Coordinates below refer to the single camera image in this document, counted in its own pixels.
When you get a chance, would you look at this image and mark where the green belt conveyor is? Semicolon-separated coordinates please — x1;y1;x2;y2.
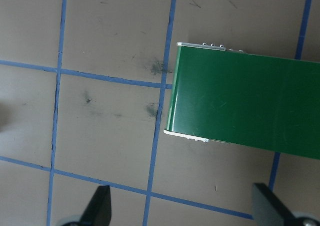
163;42;320;160

